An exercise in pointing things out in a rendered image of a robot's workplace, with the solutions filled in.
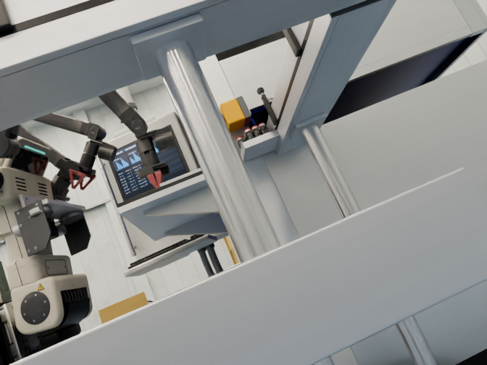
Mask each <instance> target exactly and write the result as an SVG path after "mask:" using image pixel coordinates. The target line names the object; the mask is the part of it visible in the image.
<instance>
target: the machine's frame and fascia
mask: <svg viewBox="0 0 487 365"><path fill-rule="evenodd" d="M486 31H487V16H486V14H485V13H484V11H483V10H482V8H481V7H480V5H479V3H478V2H477V0H396V3H395V4H394V6H393V7H392V9H391V11H390V12H389V14H388V16H387V18H386V19H385V21H384V23H383V24H382V26H381V27H380V30H379V31H378V33H377V34H376V36H375V37H374V39H373V41H372V43H371V44H370V46H369V48H368V49H367V51H366V52H365V55H364V56H363V57H362V59H361V61H360V63H359V64H358V66H357V68H356V69H355V71H354V73H353V74H352V76H351V77H350V79H349V81H348V83H350V82H353V81H355V80H358V79H360V78H363V77H366V76H368V75H371V74H373V73H376V72H379V71H381V70H384V69H386V68H389V67H392V66H394V65H396V64H399V63H402V62H405V61H407V60H409V59H412V58H415V57H417V56H420V55H422V54H426V53H428V52H430V51H433V50H435V49H439V48H441V47H443V46H446V45H449V44H450V43H453V42H456V41H459V40H462V39H463V38H466V37H468V38H469V39H468V40H467V42H466V43H465V44H464V45H463V46H462V47H461V48H460V49H459V50H458V51H457V52H456V53H455V54H454V55H453V56H452V57H451V58H450V59H449V60H448V61H447V62H446V63H445V64H444V65H443V66H442V67H441V68H440V70H439V71H438V72H437V73H436V74H435V75H434V76H433V77H432V78H431V79H430V80H429V81H428V82H427V83H429V82H432V81H434V80H437V79H439V78H440V76H442V74H444V73H445V72H446V71H447V70H448V69H449V68H450V67H451V66H452V65H453V64H454V63H455V62H456V61H457V60H458V59H459V58H460V57H461V56H462V55H463V54H464V53H465V52H466V51H467V50H468V49H469V48H470V47H471V46H472V45H473V44H474V43H475V42H476V41H477V40H478V39H479V38H480V37H481V36H482V35H483V34H484V33H485V32H486ZM287 43H288V41H287V39H286V38H282V39H280V40H277V41H273V42H272V43H268V44H265V45H263V46H260V47H257V48H255V49H252V50H249V51H246V52H244V53H241V54H238V55H235V56H232V57H230V58H227V59H224V60H221V61H219V63H220V66H221V68H222V71H223V72H224V75H225V77H226V79H227V81H228V84H229V86H230V88H231V90H232V92H233V95H234V96H235V98H237V97H239V96H242V97H244V99H245V101H246V103H247V105H248V108H249V110H250V112H251V111H254V110H255V109H259V108H261V107H263V106H265V105H264V104H263V101H262V99H261V97H262V96H261V95H259V94H258V93H257V89H258V88H260V87H262V88H264V90H265V92H264V94H265V95H266V97H267V98H269V97H271V96H274V92H275V88H276V85H277V81H278V76H279V73H280V69H281V65H282V62H283V57H284V54H285V51H286V46H287Z"/></svg>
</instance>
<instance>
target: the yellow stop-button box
mask: <svg viewBox="0 0 487 365"><path fill-rule="evenodd" d="M220 111H221V114H222V116H223V118H224V120H225V123H226V125H227V126H228V129H229V131H230V133H231V132H233V131H235V130H238V129H241V128H242V127H246V126H249V125H250V120H251V115H250V113H249V110H248V108H247V106H246V104H245V102H244V99H243V97H242V96H239V97H237V98H234V99H232V100H229V101H226V102H224V103H222V104H220Z"/></svg>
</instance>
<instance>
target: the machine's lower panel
mask: <svg viewBox="0 0 487 365"><path fill-rule="evenodd" d="M320 130H321V132H322V134H323V136H324V138H325V140H326V142H327V144H328V146H329V148H330V150H331V152H332V154H333V156H334V158H335V160H336V162H337V164H338V166H339V168H340V170H341V171H342V173H343V175H344V177H345V179H346V181H347V183H348V185H349V187H350V189H351V191H352V193H353V195H354V197H355V199H356V201H357V203H358V205H359V207H360V209H361V211H362V210H364V209H367V208H369V207H371V206H374V205H376V204H379V203H380V202H382V201H385V200H387V199H389V198H392V197H394V196H397V195H399V194H400V193H403V192H405V191H407V190H410V189H412V188H415V187H417V186H418V185H422V184H423V183H426V182H428V181H430V180H433V179H435V178H437V177H440V176H442V175H445V174H446V173H449V172H451V171H453V170H456V169H458V168H460V167H464V168H465V169H466V171H467V173H468V175H469V176H470V178H471V180H472V181H473V183H474V185H475V187H476V188H477V190H478V192H479V194H480V196H481V197H482V199H483V200H484V202H485V204H486V205H487V60H484V61H482V62H479V63H477V64H474V65H472V66H469V67H466V68H464V69H462V70H459V71H457V72H454V73H451V74H450V75H447V76H444V77H441V78H439V79H437V80H434V81H432V82H429V83H426V84H424V85H421V86H419V87H416V88H413V89H412V90H409V91H406V92H404V93H401V94H399V95H397V96H394V97H391V98H388V99H386V100H384V101H381V102H379V103H376V104H373V105H372V106H369V107H366V108H364V109H361V110H359V111H357V112H354V113H351V114H348V115H346V116H344V117H341V118H339V119H336V120H333V121H332V122H329V123H326V124H324V125H322V126H321V128H320ZM262 157H263V159H264V161H265V164H266V165H267V168H268V170H269V172H270V174H271V176H272V179H273V181H274V183H275V185H276V187H277V189H278V192H279V194H280V196H281V198H282V200H283V202H284V204H285V206H286V209H287V211H288V213H289V215H290V217H291V220H292V222H293V224H294V226H295V228H296V231H297V232H298V234H299V237H302V236H305V235H307V234H310V233H311V232H314V231H316V230H318V229H321V228H323V227H325V226H328V225H330V224H333V223H334V222H337V221H339V220H341V219H343V218H342V216H341V214H340V212H339V210H338V208H337V206H336V203H335V201H334V200H333V197H332V195H331V194H330V191H329V190H328V187H327V185H326V184H325V181H324V179H323V178H322V175H321V174H320V171H319V169H318V168H317V165H316V163H315V161H314V159H313V157H312V155H311V153H310V151H309V149H308V147H307V145H306V144H304V145H303V146H300V147H297V148H294V149H292V150H290V151H287V152H285V153H282V154H279V155H277V154H276V152H275V150H274V151H271V152H268V153H266V154H263V155H262ZM414 317H415V319H416V321H417V323H418V325H419V327H420V329H421V330H422V332H423V334H424V336H425V339H426V340H427V342H428V345H429V346H430V349H431V350H432V352H433V355H434V356H435V358H436V360H437V362H438V365H456V364H458V363H460V362H461V361H464V360H465V359H467V358H469V357H471V356H474V355H475V354H477V353H480V352H481V351H484V350H485V349H487V280H485V281H483V282H481V283H479V284H477V285H475V286H473V287H471V288H469V289H466V290H464V291H462V292H461V293H458V294H456V295H454V296H452V297H450V298H448V299H446V300H445V301H442V302H440V303H437V304H436V305H434V306H431V307H430V308H428V309H426V310H424V311H421V312H420V313H418V314H415V315H414ZM350 347H351V349H352V352H353V354H354V356H355V358H356V360H357V363H358V364H359V365H414V363H413V361H412V359H411V357H410V355H409V353H408V350H407V348H406V346H405V344H404V342H403V340H402V338H401V336H400V334H399V332H398V330H397V328H396V326H395V325H393V326H391V327H389V328H387V329H385V330H382V331H380V332H378V333H376V334H374V335H372V336H370V337H368V338H366V339H364V340H362V341H360V342H358V343H356V344H353V345H351V346H350Z"/></svg>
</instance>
